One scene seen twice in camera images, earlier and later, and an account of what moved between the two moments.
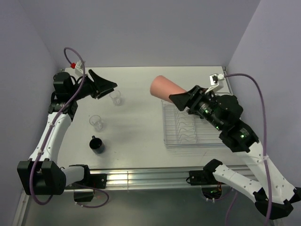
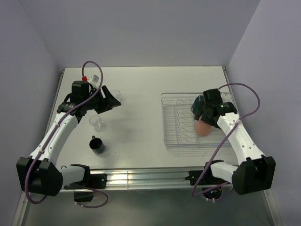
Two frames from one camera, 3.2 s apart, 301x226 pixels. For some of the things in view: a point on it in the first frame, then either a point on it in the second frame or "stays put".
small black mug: x=96 y=144 stays put
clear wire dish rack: x=182 y=129 stays put
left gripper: x=102 y=85 -> x=113 y=102
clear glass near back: x=115 y=96 stays put
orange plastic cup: x=162 y=87 -> x=201 y=128
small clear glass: x=95 y=120 stays put
